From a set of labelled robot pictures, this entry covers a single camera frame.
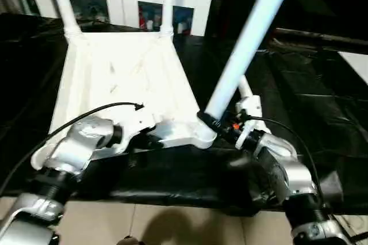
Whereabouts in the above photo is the white plastic table top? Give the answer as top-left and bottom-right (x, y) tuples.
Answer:
(30, 30), (217, 170)

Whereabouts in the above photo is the white plastic table leg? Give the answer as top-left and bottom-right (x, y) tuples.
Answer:
(159, 0), (177, 38)
(238, 74), (269, 134)
(48, 0), (83, 39)
(197, 0), (300, 125)

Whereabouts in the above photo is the black plastic mat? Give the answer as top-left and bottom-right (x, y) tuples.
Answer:
(0, 12), (368, 217)

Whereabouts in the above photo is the black flat screen television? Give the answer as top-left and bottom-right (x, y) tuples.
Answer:
(273, 0), (368, 48)

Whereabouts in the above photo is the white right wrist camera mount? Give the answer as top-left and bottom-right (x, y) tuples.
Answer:
(234, 94), (263, 150)

